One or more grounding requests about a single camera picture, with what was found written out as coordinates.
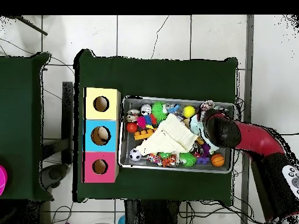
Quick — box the cream knitted cloth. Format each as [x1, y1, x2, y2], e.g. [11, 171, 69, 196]
[135, 113, 199, 156]

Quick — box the colourful patterned white cloth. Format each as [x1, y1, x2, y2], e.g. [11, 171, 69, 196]
[197, 100, 216, 113]

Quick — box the silver mesh bin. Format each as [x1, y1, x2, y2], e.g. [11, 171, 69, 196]
[118, 95, 236, 175]

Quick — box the wooden box with three holes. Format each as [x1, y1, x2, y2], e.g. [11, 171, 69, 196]
[82, 87, 121, 184]

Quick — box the pink blue red spiky toy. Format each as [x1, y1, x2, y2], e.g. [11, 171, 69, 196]
[136, 113, 158, 130]

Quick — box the orange toy block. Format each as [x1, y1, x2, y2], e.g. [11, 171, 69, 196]
[133, 128, 158, 141]

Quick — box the green spiky ball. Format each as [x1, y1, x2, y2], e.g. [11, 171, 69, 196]
[151, 101, 166, 123]
[179, 152, 198, 168]

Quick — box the red ball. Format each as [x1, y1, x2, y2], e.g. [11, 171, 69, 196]
[126, 122, 138, 134]

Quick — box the small soccer ball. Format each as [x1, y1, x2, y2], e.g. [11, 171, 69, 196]
[128, 148, 142, 162]

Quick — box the yellow ball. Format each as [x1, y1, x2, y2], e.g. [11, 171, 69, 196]
[183, 105, 196, 118]

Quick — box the mint knitted cloth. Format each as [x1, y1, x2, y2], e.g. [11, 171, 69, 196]
[189, 114, 221, 155]

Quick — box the dark green tablecloth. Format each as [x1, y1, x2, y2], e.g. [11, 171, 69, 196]
[72, 48, 239, 207]

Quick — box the small orange basketball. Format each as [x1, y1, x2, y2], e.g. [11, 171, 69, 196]
[210, 153, 225, 168]

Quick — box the grey rounded floor object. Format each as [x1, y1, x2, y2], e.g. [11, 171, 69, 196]
[40, 163, 69, 190]

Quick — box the dark green side table cloth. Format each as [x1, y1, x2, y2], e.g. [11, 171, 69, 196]
[0, 52, 54, 202]

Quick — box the black rod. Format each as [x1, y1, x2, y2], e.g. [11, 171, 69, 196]
[13, 15, 49, 36]

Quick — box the pink ball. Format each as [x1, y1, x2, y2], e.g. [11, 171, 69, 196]
[0, 164, 8, 196]

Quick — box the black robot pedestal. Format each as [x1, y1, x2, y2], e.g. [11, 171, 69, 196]
[124, 199, 181, 224]

